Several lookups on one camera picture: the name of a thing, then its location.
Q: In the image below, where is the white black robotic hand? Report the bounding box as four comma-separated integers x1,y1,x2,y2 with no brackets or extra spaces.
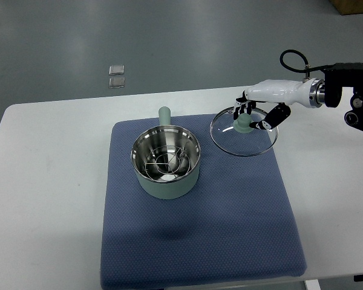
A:
233,78,324,130

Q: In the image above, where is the glass lid green knob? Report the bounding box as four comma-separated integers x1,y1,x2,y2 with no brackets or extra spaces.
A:
210,108,278,157

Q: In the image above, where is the green steel pot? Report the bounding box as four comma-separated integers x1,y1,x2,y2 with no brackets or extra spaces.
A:
131,106,201,200

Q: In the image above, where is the wooden box corner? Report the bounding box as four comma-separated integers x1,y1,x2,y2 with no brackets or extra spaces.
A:
330,0,363,15

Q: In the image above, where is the blue fabric mat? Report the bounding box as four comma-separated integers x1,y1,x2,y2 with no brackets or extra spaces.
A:
100,115,307,289

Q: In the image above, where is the upper metal floor plate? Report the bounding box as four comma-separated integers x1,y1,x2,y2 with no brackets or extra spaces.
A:
108,65,125,76

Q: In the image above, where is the metal floor plate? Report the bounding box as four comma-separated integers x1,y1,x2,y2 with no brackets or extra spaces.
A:
108,65,125,76
108,77,125,89

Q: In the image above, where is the lower metal floor plate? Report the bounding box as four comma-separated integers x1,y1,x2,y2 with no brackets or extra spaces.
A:
108,77,125,89

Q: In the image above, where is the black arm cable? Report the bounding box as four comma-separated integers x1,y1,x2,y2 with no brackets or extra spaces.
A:
280,49,327,82

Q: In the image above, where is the wire steamer rack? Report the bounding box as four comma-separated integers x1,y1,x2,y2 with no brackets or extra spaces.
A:
144,146,191,181

